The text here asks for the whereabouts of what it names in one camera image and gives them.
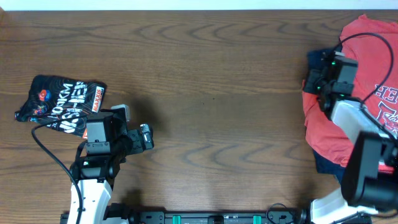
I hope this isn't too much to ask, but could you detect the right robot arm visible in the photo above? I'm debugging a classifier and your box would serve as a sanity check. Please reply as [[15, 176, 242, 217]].
[[303, 50, 397, 223]]

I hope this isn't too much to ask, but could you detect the navy blue shirt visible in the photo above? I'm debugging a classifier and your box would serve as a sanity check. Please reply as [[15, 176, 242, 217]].
[[307, 48, 345, 184]]

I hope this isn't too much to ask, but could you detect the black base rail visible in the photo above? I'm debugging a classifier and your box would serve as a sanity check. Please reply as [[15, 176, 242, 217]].
[[79, 203, 372, 224]]

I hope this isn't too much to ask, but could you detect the black printed folded shirt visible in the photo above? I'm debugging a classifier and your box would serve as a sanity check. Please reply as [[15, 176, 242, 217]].
[[15, 75, 106, 139]]

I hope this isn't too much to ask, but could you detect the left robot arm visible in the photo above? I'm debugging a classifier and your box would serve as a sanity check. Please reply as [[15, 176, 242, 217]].
[[60, 105, 154, 224]]

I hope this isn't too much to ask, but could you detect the red soccer t-shirt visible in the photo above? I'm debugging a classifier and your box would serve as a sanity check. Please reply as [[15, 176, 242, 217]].
[[302, 15, 397, 168]]

